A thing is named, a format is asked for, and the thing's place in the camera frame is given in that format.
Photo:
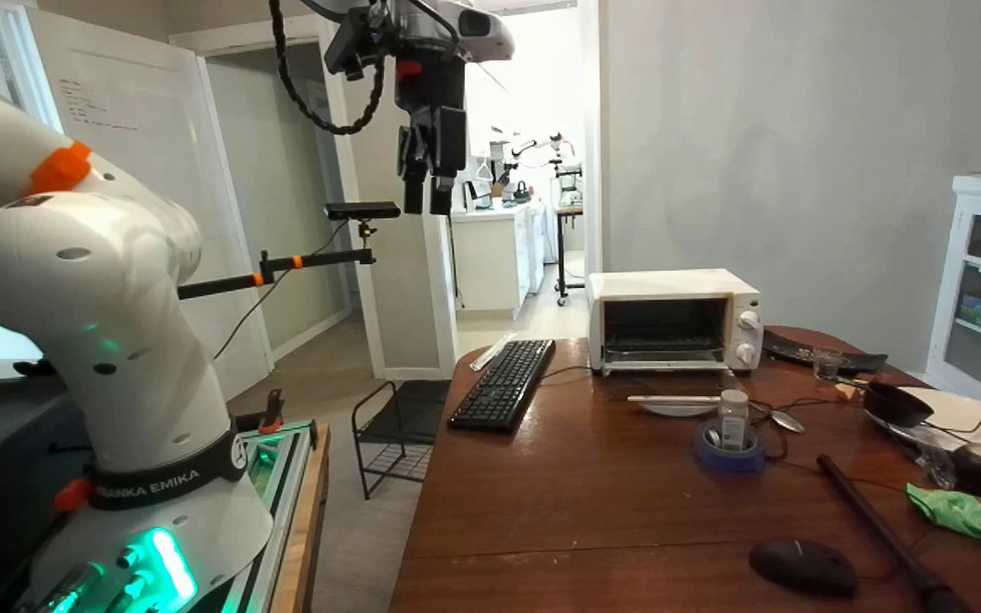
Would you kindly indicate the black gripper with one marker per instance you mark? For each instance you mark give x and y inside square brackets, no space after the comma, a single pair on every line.
[434,114]

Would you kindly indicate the clear glass shaker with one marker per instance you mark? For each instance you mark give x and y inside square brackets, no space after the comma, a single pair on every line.
[732,412]

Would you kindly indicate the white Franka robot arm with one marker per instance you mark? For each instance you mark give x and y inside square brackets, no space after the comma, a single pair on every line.
[94,282]

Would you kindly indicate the white toaster oven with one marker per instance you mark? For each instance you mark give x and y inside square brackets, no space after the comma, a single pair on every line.
[672,282]

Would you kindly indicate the white background counter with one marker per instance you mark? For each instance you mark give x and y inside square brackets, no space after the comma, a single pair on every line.
[491,255]

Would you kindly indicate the white pillar panel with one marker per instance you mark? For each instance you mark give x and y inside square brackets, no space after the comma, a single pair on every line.
[409,306]

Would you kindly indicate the black pole with orange clamps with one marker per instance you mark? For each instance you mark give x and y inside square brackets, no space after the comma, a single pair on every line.
[286,263]

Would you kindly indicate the small white paper piece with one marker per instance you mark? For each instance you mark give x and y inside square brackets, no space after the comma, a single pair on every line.
[489,356]

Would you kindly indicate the black keyboard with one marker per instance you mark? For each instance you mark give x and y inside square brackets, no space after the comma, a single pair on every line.
[502,385]

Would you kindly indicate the black chair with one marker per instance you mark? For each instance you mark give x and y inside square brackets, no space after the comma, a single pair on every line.
[407,412]

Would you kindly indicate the white whiteboard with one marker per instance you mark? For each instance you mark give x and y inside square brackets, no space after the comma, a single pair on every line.
[139,114]

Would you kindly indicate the dark round tray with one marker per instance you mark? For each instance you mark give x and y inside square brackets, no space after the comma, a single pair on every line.
[810,343]

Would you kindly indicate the metal spoon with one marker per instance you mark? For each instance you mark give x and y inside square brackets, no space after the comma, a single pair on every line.
[789,420]

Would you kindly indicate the window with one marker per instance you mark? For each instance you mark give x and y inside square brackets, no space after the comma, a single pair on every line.
[16,69]

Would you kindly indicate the small clear glass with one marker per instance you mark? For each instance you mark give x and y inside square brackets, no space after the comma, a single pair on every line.
[829,368]

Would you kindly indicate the black bowl-shaped object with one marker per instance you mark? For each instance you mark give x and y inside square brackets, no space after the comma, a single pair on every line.
[894,404]

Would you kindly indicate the black computer mouse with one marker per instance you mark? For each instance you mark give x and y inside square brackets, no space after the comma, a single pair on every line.
[801,565]

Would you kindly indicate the dark long stick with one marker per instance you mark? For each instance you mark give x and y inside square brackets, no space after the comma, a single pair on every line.
[878,526]

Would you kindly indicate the green cloth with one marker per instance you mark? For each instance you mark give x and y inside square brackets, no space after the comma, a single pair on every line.
[955,510]

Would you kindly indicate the dark brown object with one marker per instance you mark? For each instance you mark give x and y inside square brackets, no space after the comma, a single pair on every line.
[980,471]

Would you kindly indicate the black camera on stand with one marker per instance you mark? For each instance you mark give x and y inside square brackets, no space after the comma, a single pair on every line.
[358,208]

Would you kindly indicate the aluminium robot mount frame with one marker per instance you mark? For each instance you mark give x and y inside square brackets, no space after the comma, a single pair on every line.
[286,499]

